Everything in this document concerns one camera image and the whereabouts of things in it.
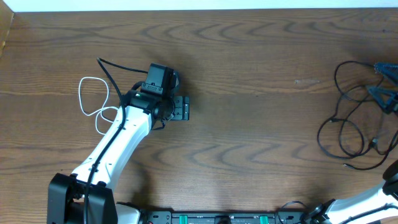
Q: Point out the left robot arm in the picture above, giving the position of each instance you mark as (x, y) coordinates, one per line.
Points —
(86, 195)

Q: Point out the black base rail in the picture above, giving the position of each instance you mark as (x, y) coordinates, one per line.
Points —
(157, 215)

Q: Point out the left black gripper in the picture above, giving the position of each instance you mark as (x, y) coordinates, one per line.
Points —
(183, 111)

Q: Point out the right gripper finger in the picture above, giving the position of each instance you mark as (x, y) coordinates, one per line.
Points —
(385, 99)
(388, 70)

